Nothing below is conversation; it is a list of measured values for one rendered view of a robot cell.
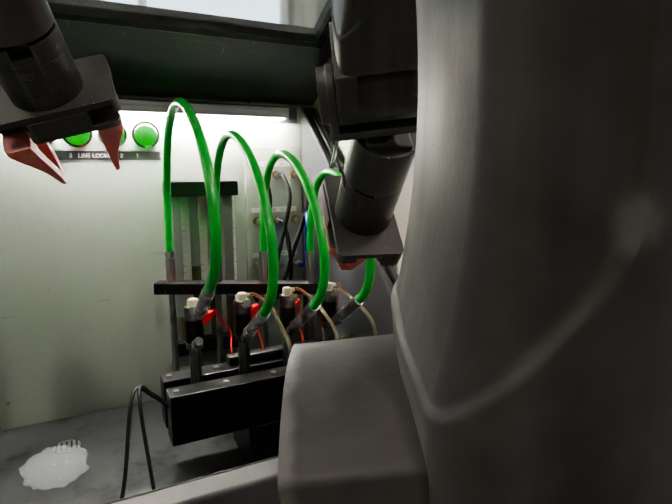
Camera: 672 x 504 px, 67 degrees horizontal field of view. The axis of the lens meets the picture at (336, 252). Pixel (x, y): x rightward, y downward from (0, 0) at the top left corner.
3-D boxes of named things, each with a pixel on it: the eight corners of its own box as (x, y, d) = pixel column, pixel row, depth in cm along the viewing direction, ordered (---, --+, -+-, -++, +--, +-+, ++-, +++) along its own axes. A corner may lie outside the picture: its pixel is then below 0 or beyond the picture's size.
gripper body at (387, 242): (379, 187, 56) (396, 135, 50) (400, 264, 50) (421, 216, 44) (321, 187, 54) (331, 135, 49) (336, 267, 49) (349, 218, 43)
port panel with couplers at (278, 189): (252, 291, 111) (248, 146, 106) (247, 288, 114) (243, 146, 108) (307, 285, 117) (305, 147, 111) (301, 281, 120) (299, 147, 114)
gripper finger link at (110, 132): (61, 155, 51) (15, 76, 44) (133, 137, 53) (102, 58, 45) (69, 204, 48) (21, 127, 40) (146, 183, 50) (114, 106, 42)
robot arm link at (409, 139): (359, 145, 40) (429, 150, 41) (350, 89, 44) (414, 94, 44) (344, 203, 45) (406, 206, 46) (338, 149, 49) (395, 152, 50)
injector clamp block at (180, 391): (175, 488, 79) (169, 396, 76) (164, 456, 87) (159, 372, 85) (365, 435, 94) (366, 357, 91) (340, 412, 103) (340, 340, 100)
